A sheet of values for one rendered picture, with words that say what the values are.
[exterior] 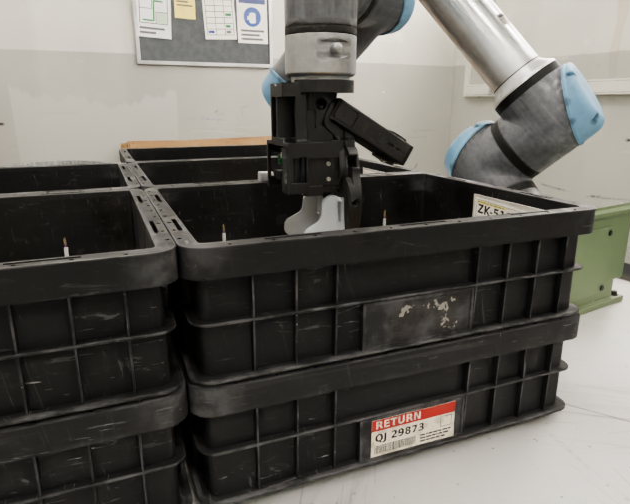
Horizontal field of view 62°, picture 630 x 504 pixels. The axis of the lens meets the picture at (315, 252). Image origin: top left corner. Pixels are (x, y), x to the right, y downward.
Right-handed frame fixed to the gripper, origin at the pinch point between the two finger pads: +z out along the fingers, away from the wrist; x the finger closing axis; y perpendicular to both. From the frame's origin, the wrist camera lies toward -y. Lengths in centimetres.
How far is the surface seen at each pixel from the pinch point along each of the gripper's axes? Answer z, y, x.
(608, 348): 15.1, -37.5, 8.8
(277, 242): -7.9, 13.8, 18.6
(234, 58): -47, -72, -311
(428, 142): 14, -238, -320
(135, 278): -6.4, 23.8, 18.4
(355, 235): -7.8, 7.4, 18.7
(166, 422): 4.9, 22.6, 18.4
